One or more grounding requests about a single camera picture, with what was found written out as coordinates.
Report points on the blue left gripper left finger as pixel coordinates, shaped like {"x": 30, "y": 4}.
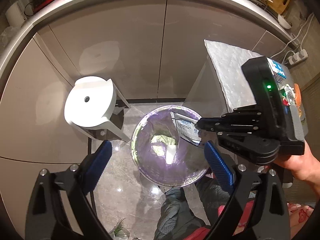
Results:
{"x": 94, "y": 165}

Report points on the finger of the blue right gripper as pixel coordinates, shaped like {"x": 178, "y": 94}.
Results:
{"x": 215, "y": 124}

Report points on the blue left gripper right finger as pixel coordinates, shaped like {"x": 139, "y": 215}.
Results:
{"x": 222, "y": 172}

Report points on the white blue snack packet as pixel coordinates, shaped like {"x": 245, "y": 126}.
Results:
{"x": 186, "y": 129}

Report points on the crushed soda can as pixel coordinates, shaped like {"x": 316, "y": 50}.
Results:
{"x": 288, "y": 95}

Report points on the yellow fruit peel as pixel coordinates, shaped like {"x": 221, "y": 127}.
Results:
{"x": 298, "y": 99}

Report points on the trash bin with purple bag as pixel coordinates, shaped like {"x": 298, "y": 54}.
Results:
{"x": 161, "y": 155}

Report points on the person's right hand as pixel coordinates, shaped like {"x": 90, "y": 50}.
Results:
{"x": 303, "y": 167}

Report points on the white round stool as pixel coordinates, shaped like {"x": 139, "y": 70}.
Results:
{"x": 91, "y": 103}

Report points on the white power strip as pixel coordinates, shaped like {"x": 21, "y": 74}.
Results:
{"x": 298, "y": 57}

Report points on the white bowl with food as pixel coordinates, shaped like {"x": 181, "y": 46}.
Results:
{"x": 283, "y": 22}

